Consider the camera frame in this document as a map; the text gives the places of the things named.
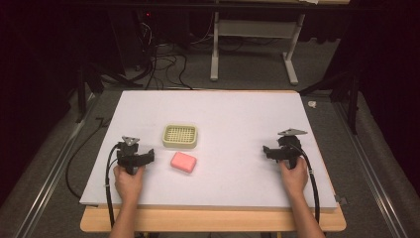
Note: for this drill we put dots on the aluminium floor rail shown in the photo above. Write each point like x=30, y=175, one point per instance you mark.
x=369, y=172
x=49, y=178

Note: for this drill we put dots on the cream soap dish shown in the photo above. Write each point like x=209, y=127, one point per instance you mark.
x=180, y=135

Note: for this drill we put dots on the wooden table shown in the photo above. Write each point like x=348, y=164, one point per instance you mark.
x=211, y=220

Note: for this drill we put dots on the white foam board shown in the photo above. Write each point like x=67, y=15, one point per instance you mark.
x=211, y=132

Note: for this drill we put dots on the person's right hand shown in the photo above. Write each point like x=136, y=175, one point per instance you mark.
x=294, y=178

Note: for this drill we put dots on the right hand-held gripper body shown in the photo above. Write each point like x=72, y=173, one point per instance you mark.
x=288, y=147

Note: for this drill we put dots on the black metal stand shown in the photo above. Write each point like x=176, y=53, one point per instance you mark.
x=346, y=89

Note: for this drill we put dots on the person's left hand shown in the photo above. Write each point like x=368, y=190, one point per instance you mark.
x=128, y=182

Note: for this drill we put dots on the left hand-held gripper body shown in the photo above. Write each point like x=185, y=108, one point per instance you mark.
x=128, y=155

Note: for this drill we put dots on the small white paper scrap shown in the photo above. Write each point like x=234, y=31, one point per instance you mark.
x=312, y=104

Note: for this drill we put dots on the white metal desk frame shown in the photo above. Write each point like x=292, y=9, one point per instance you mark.
x=254, y=33

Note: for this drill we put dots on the pink soap bar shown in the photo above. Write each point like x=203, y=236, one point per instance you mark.
x=183, y=162

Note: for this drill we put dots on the grey tape piece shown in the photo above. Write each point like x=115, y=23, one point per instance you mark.
x=341, y=200

